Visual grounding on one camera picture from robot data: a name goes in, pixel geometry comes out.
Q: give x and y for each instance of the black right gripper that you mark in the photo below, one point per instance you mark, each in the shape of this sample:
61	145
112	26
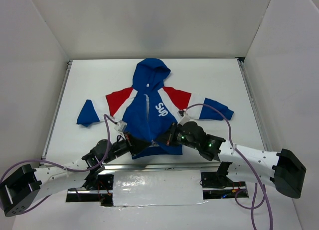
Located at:
171	134

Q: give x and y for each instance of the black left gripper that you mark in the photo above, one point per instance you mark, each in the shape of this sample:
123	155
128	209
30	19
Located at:
131	144

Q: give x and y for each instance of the blue red white hooded jacket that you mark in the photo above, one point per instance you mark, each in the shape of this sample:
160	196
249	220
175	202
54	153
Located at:
149	107

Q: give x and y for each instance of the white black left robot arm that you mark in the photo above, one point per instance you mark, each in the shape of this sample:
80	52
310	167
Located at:
27	185

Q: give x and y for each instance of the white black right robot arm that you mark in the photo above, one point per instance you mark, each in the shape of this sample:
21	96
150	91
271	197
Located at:
281	170

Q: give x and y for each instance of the white foil-edged panel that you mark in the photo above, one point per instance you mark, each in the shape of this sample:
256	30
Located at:
157	188

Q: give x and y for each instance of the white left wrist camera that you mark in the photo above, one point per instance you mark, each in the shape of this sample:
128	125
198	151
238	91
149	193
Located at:
120	126

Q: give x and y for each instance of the aluminium table frame rail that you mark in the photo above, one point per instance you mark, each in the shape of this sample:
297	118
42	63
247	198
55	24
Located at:
222	80

